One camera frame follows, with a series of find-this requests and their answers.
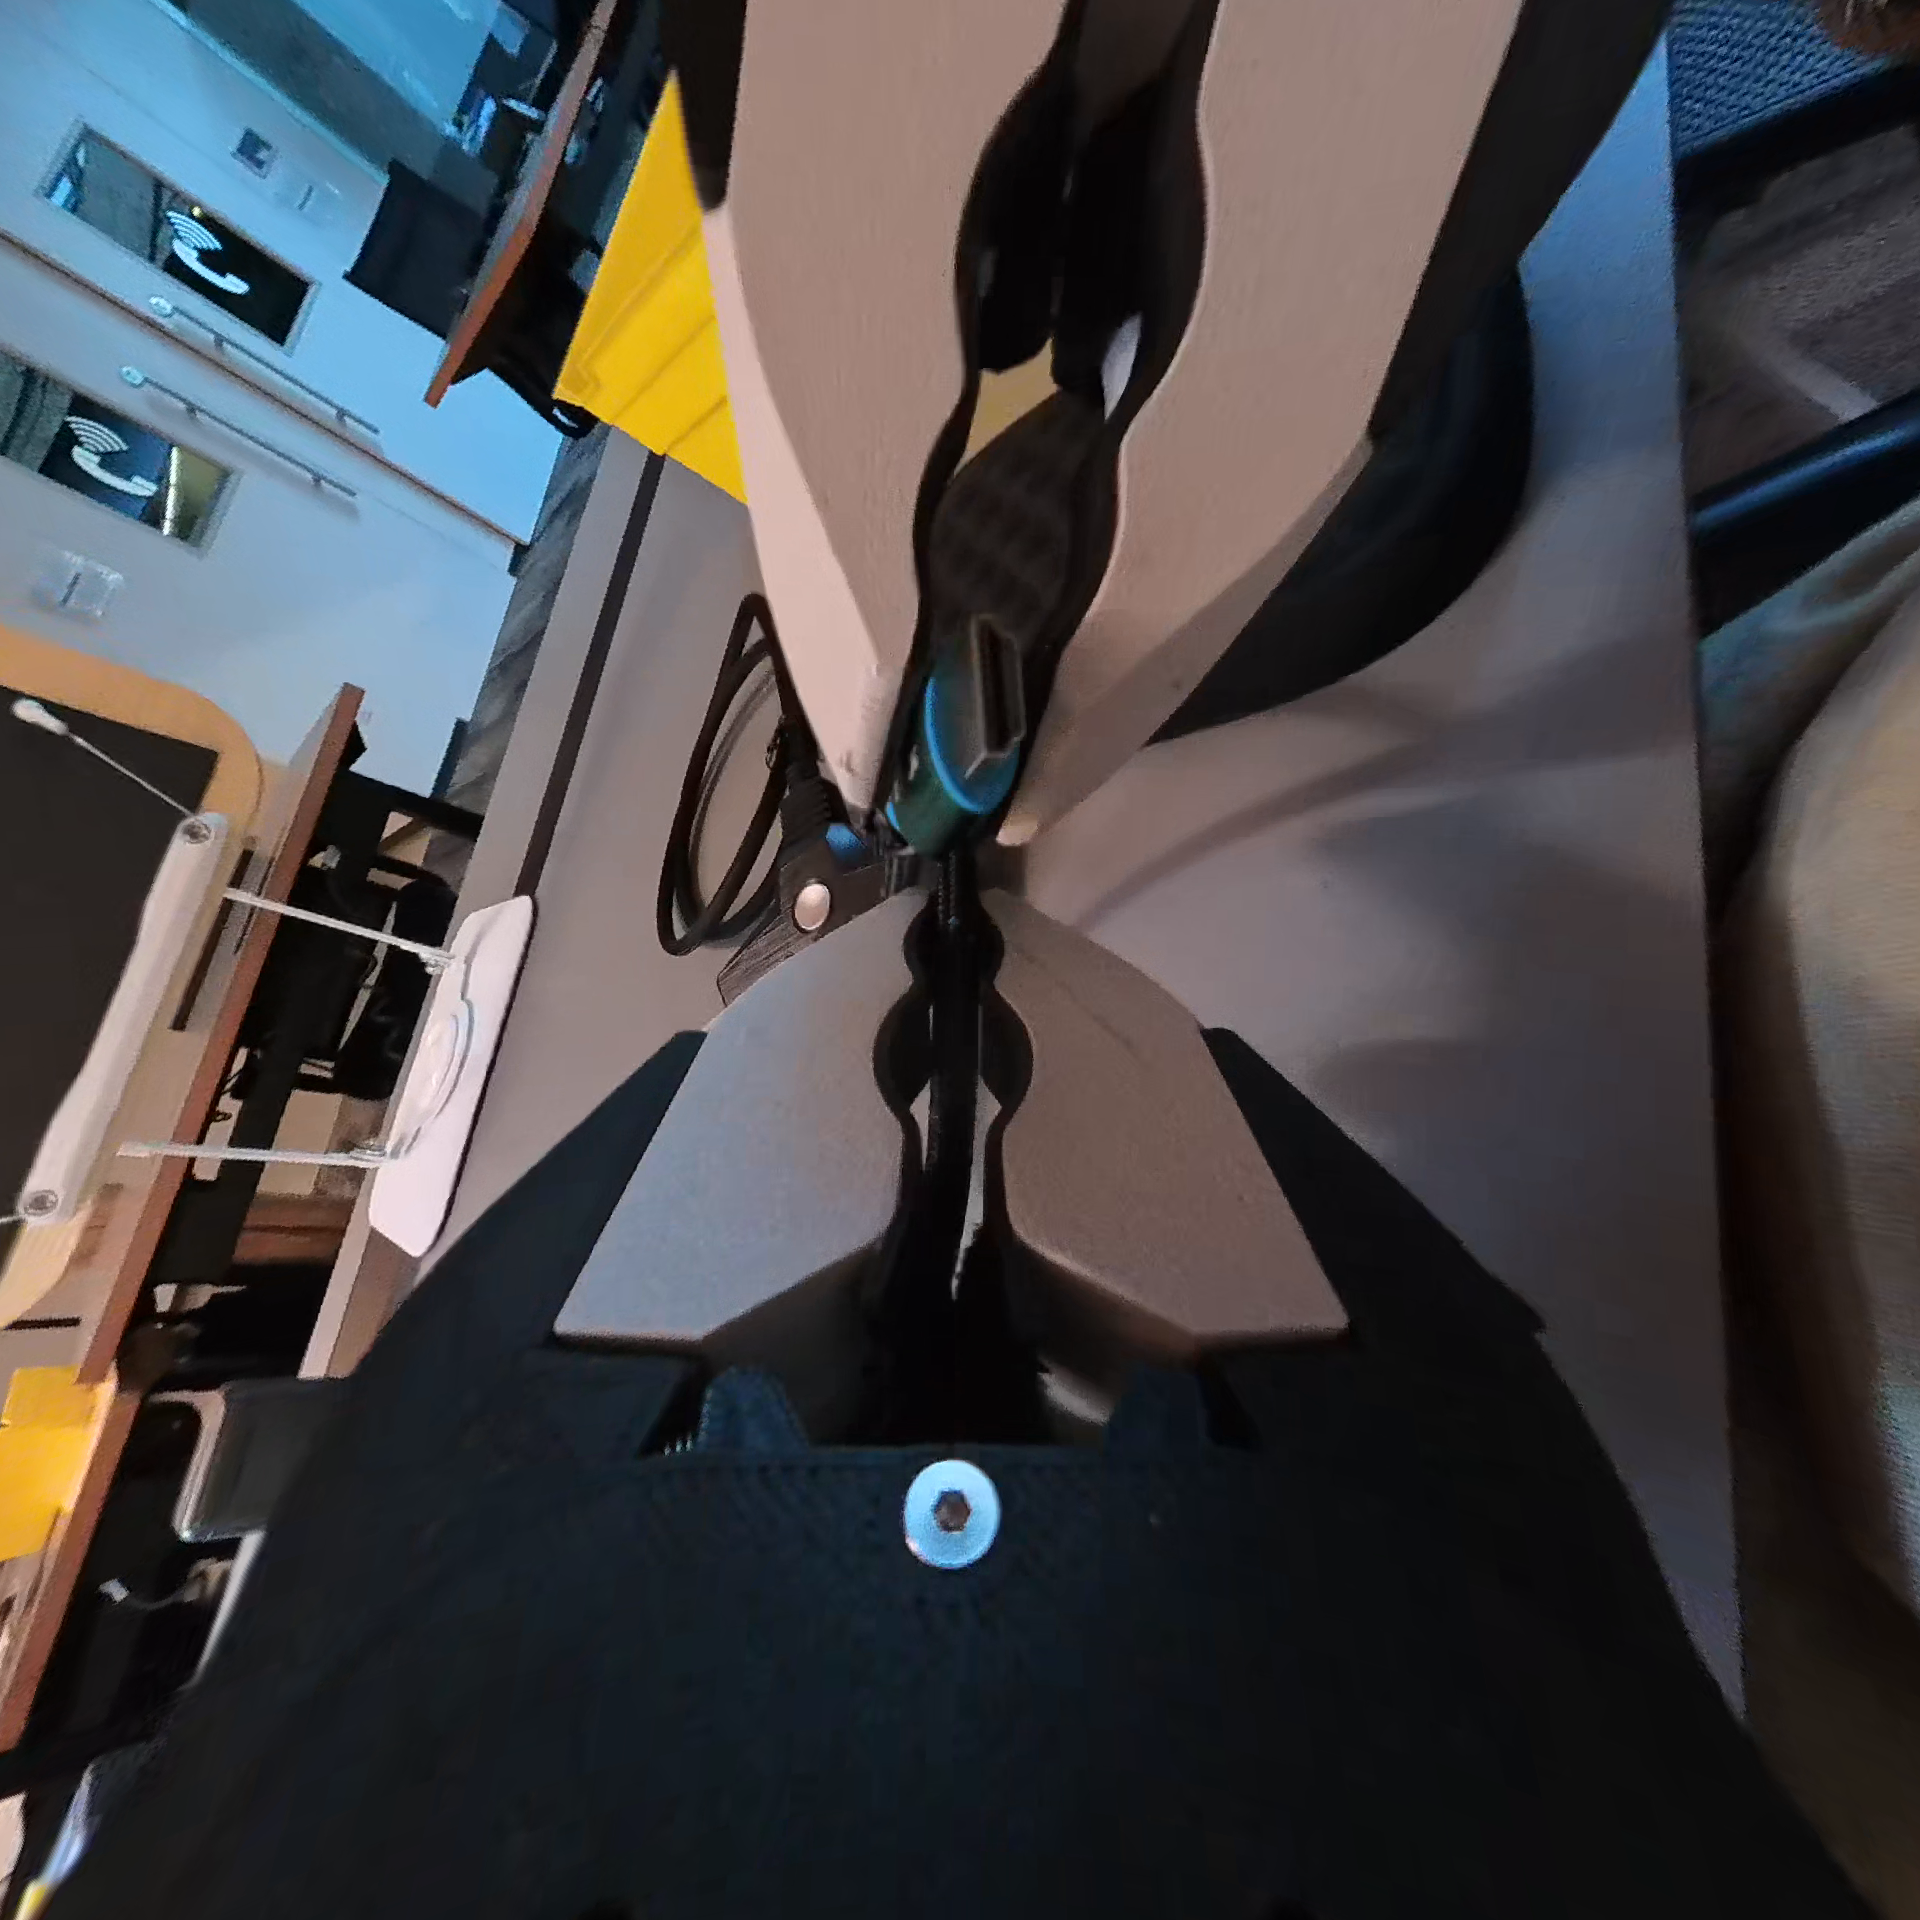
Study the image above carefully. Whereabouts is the teal-ringed hdmi cable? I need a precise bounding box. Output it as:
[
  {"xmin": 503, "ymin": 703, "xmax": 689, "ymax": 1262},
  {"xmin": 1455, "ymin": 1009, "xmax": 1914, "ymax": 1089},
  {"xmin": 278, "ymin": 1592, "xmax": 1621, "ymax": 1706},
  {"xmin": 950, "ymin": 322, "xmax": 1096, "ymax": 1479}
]
[{"xmin": 877, "ymin": 614, "xmax": 1039, "ymax": 1442}]

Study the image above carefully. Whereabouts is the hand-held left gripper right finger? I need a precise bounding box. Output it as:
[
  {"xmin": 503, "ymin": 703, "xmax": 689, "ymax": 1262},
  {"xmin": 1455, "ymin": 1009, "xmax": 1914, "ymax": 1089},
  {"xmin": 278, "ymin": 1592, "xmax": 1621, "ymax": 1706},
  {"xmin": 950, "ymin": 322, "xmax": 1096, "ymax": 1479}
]
[{"xmin": 983, "ymin": 884, "xmax": 1356, "ymax": 1384}]

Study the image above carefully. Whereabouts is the black monitor on white stand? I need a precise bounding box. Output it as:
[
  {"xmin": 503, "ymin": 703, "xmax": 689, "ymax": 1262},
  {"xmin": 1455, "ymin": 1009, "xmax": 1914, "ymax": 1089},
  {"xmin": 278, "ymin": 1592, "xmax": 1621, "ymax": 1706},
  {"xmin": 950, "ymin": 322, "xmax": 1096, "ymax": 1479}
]
[{"xmin": 16, "ymin": 809, "xmax": 538, "ymax": 1259}]

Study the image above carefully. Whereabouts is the brown-edged desk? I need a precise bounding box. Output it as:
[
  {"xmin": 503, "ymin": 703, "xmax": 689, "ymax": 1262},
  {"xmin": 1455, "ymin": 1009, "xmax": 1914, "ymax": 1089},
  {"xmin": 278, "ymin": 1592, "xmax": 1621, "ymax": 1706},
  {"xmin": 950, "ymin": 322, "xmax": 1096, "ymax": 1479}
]
[{"xmin": 0, "ymin": 682, "xmax": 367, "ymax": 1750}]

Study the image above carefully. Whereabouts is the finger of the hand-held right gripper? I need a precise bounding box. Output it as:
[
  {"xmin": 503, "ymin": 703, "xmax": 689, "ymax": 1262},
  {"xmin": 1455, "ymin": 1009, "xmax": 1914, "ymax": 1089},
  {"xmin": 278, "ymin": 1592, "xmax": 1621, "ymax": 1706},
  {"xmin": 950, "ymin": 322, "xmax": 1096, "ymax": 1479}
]
[
  {"xmin": 997, "ymin": 0, "xmax": 1584, "ymax": 847},
  {"xmin": 692, "ymin": 0, "xmax": 1087, "ymax": 825}
]

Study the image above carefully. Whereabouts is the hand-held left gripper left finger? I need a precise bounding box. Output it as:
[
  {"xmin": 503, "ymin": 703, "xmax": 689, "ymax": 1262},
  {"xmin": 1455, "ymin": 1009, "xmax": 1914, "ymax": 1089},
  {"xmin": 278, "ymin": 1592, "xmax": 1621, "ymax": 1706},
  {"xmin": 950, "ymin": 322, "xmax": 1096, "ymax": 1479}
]
[{"xmin": 551, "ymin": 883, "xmax": 922, "ymax": 1403}]

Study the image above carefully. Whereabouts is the tan-framed black board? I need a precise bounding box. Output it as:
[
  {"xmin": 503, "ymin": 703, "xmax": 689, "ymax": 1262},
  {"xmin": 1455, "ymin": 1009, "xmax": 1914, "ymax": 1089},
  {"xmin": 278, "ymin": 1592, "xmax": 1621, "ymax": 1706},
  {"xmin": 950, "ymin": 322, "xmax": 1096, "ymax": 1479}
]
[{"xmin": 0, "ymin": 623, "xmax": 268, "ymax": 1329}]

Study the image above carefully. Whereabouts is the black mesh office chair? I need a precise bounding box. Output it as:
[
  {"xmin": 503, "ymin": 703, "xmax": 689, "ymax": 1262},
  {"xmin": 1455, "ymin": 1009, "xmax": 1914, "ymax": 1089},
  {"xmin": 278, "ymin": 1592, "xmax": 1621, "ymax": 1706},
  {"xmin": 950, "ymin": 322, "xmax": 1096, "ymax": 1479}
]
[{"xmin": 1668, "ymin": 0, "xmax": 1920, "ymax": 633}]

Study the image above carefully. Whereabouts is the black block with silver button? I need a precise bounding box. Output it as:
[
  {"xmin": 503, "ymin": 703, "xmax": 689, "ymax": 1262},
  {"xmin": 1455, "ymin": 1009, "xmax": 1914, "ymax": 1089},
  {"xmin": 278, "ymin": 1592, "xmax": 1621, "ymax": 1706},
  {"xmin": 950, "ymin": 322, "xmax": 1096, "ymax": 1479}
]
[{"xmin": 718, "ymin": 780, "xmax": 909, "ymax": 1011}]

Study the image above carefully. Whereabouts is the yellow plastic bin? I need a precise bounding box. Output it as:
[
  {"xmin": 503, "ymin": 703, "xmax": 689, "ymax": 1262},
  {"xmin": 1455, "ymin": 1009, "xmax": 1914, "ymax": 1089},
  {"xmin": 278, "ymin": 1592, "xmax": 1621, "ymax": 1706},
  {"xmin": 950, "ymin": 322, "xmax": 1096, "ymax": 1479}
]
[{"xmin": 551, "ymin": 76, "xmax": 751, "ymax": 507}]

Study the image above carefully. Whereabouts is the brown wooden table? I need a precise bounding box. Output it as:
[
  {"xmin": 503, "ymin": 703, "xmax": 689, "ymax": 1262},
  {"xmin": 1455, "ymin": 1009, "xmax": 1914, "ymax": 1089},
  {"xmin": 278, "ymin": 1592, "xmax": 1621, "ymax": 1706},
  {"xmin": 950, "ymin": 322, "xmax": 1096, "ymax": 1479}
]
[{"xmin": 422, "ymin": 0, "xmax": 624, "ymax": 410}]

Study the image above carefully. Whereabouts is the yellow box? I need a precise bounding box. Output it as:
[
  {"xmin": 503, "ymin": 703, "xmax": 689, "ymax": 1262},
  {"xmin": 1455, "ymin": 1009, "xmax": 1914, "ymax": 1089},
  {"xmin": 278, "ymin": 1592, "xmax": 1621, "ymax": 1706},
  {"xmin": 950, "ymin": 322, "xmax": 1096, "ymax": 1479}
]
[{"xmin": 0, "ymin": 1369, "xmax": 116, "ymax": 1566}]

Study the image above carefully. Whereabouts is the person's beige trouser leg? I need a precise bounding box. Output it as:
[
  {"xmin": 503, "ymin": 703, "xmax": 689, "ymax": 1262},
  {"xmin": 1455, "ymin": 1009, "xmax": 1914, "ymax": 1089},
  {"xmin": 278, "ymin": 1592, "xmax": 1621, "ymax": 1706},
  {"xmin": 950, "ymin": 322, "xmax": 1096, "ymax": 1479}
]
[{"xmin": 1696, "ymin": 504, "xmax": 1920, "ymax": 1920}]

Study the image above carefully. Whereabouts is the black phone icon sign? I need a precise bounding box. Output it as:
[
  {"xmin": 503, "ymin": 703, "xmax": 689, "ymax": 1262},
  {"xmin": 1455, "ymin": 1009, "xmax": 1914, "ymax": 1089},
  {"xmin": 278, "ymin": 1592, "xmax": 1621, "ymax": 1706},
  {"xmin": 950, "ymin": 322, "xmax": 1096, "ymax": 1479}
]
[
  {"xmin": 36, "ymin": 124, "xmax": 319, "ymax": 350},
  {"xmin": 0, "ymin": 353, "xmax": 237, "ymax": 552}
]

